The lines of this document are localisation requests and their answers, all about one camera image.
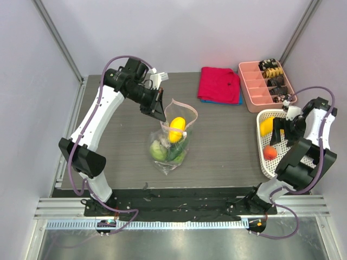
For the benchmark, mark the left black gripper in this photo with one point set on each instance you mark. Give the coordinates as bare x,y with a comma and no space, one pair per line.
155,106

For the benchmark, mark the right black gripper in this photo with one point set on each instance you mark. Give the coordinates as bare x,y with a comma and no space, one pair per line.
283,128

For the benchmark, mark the red orange toy fruit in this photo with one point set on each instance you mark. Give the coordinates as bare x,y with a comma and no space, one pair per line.
269,152

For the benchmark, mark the grey toy fish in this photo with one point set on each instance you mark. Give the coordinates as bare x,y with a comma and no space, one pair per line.
164,141

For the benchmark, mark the clear pink zip top bag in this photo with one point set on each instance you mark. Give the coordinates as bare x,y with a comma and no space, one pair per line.
173,110

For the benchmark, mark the green toy cucumber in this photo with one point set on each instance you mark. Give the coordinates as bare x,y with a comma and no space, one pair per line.
176,149

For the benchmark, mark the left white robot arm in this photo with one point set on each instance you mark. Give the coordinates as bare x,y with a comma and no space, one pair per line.
84,165

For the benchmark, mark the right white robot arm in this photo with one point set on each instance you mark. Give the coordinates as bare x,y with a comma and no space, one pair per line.
306,134

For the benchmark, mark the yellow toy corn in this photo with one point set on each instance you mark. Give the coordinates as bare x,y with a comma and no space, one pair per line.
266,126

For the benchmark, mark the black pink dotted rolled sock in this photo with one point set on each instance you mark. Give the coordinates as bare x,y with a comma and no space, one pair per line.
282,98

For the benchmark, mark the white perforated basket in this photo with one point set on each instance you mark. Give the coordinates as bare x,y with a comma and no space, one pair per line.
268,166

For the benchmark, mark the pink divided organizer tray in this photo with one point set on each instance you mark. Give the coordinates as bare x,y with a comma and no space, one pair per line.
255,90

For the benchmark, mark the dark patterned rolled sock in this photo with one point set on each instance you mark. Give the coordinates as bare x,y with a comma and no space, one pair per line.
276,81

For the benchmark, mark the blue folded cloth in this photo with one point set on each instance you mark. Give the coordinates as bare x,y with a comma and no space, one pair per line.
240,102

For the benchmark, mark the yellow striped rolled sock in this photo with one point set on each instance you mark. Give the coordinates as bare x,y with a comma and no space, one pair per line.
270,73

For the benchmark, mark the black floral rolled sock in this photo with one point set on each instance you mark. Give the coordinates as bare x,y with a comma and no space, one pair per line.
268,64

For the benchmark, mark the red folded cloth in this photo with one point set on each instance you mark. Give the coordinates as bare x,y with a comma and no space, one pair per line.
219,84

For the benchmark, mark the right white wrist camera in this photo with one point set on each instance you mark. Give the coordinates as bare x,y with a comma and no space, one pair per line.
291,111

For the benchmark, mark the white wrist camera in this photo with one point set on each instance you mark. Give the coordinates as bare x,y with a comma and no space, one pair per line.
156,78
291,111

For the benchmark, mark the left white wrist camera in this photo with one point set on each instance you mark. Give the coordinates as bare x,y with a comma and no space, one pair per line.
156,78

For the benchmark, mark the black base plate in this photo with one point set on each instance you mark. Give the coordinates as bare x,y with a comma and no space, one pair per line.
180,204

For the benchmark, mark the slotted cable duct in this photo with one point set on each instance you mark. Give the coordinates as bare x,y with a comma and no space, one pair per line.
106,224

